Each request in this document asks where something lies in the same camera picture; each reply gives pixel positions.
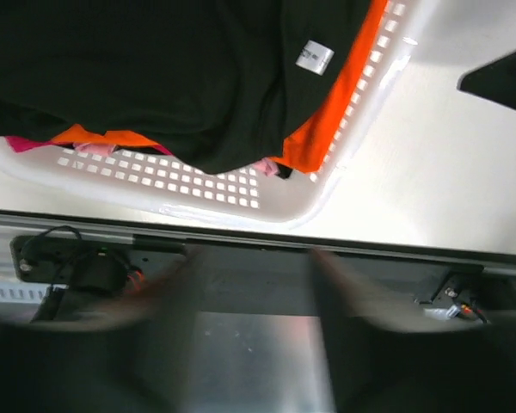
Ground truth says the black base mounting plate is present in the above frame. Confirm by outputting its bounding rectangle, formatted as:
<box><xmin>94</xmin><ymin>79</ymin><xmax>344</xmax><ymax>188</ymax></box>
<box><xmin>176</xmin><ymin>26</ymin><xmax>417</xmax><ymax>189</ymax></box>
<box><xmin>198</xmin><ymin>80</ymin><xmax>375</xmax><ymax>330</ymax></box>
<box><xmin>10</xmin><ymin>235</ymin><xmax>516</xmax><ymax>316</ymax></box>

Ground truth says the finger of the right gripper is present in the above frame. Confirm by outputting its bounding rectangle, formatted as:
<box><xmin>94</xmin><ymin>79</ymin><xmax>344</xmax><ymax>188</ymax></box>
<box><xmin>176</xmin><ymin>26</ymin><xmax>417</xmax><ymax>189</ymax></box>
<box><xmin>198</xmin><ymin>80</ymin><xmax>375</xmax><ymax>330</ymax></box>
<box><xmin>458</xmin><ymin>51</ymin><xmax>516</xmax><ymax>111</ymax></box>

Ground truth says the black t shirt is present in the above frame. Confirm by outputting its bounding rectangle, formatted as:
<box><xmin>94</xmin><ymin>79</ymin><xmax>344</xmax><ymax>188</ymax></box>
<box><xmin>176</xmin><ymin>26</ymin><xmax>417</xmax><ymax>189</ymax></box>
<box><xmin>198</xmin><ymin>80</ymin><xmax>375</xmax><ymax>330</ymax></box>
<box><xmin>0</xmin><ymin>1</ymin><xmax>373</xmax><ymax>174</ymax></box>

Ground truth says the white plastic laundry basket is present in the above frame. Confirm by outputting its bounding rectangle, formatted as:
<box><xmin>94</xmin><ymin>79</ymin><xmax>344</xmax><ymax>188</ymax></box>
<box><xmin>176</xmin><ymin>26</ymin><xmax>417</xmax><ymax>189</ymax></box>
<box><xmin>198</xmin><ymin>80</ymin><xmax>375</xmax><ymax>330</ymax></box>
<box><xmin>0</xmin><ymin>1</ymin><xmax>437</xmax><ymax>229</ymax></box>

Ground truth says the pink t shirt in basket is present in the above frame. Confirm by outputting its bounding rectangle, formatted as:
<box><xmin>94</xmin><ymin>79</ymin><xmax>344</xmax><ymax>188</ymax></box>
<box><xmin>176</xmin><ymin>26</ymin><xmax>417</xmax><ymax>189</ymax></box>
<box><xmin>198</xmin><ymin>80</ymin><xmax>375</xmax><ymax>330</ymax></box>
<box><xmin>5</xmin><ymin>136</ymin><xmax>280</xmax><ymax>176</ymax></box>

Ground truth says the orange t shirt in basket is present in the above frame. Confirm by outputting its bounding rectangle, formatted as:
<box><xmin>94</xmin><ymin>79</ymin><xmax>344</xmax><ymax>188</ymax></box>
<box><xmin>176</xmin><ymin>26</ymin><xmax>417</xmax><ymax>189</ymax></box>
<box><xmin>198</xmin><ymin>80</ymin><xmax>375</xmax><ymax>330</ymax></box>
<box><xmin>51</xmin><ymin>0</ymin><xmax>388</xmax><ymax>173</ymax></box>

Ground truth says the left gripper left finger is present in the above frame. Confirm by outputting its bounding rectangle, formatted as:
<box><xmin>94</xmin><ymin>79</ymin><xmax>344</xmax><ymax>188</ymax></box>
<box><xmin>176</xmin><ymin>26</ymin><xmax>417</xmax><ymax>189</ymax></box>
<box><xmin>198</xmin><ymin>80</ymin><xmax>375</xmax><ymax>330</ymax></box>
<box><xmin>0</xmin><ymin>251</ymin><xmax>203</xmax><ymax>412</ymax></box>

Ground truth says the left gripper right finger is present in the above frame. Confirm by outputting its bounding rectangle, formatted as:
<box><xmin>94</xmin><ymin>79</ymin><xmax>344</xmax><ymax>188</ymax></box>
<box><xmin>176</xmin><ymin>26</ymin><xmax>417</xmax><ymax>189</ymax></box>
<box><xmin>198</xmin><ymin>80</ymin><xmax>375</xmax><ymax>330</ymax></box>
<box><xmin>311</xmin><ymin>250</ymin><xmax>516</xmax><ymax>412</ymax></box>

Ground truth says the left white cable duct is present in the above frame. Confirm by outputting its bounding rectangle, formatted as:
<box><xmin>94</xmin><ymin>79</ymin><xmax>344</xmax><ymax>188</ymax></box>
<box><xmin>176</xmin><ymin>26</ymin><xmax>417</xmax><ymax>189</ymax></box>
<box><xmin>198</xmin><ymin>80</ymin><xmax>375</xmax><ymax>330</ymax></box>
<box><xmin>0</xmin><ymin>281</ymin><xmax>49</xmax><ymax>305</ymax></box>

